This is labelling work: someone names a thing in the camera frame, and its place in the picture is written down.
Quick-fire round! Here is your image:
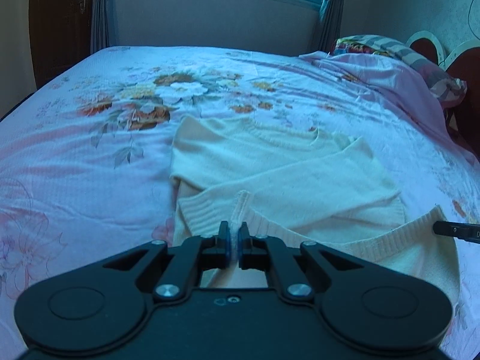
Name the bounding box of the cream knit sweater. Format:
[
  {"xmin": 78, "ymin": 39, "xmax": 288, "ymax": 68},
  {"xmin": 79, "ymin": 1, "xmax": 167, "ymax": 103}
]
[{"xmin": 170, "ymin": 116, "xmax": 461, "ymax": 303}]

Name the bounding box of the red white headboard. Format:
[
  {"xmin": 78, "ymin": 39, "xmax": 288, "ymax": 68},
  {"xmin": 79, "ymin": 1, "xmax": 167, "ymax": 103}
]
[{"xmin": 407, "ymin": 31, "xmax": 479, "ymax": 156}]

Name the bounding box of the colourful striped pillow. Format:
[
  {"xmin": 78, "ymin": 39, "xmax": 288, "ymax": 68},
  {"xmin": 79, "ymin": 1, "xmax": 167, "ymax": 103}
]
[{"xmin": 330, "ymin": 35, "xmax": 467, "ymax": 109}]

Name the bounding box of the floral pink bed quilt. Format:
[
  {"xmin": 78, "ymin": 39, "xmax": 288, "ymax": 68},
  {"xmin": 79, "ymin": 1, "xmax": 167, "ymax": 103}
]
[{"xmin": 1, "ymin": 47, "xmax": 479, "ymax": 359}]

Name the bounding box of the right teal curtain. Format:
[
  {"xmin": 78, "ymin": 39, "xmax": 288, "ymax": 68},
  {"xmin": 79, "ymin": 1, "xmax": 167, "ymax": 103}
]
[{"xmin": 319, "ymin": 0, "xmax": 344, "ymax": 51}]

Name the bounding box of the left grey curtain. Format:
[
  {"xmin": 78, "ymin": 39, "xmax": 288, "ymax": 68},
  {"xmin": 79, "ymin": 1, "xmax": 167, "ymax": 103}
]
[{"xmin": 90, "ymin": 0, "xmax": 115, "ymax": 54}]

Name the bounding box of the dark wooden wardrobe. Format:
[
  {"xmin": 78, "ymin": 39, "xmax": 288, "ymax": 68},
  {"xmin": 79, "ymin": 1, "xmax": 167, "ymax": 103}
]
[{"xmin": 28, "ymin": 0, "xmax": 93, "ymax": 88}]

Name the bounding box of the thin wall cable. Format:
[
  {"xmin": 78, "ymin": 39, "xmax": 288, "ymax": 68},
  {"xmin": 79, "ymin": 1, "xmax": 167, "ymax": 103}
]
[{"xmin": 466, "ymin": 0, "xmax": 480, "ymax": 43}]

